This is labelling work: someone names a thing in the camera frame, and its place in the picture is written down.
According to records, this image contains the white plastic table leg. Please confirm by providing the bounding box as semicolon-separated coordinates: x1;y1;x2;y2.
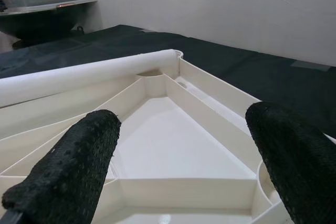
0;49;182;109

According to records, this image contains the grey tape patch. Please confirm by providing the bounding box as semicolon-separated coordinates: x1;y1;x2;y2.
290;60;332;72
138;28;160;35

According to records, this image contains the white shelf board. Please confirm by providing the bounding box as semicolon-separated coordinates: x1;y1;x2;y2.
0;0;98;15

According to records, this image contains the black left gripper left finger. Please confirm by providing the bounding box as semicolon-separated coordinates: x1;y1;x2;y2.
1;109;122;224

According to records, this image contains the black wok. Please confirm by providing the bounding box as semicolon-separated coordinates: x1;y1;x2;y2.
0;7;87;50

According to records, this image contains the white plastic table top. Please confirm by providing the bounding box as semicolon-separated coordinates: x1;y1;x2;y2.
0;49;336;224

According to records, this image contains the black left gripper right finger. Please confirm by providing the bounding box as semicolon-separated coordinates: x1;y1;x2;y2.
244;101;336;224

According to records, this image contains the black cloth cover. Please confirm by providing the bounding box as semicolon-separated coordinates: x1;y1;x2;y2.
0;24;336;141

